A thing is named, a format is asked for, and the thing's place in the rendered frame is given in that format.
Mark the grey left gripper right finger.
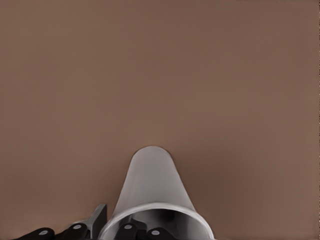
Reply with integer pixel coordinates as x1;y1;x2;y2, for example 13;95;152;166
116;216;175;240

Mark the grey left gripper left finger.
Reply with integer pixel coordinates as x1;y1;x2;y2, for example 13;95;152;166
10;203;108;240

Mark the white IKEA cup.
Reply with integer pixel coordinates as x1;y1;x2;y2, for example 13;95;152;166
97;145;215;240

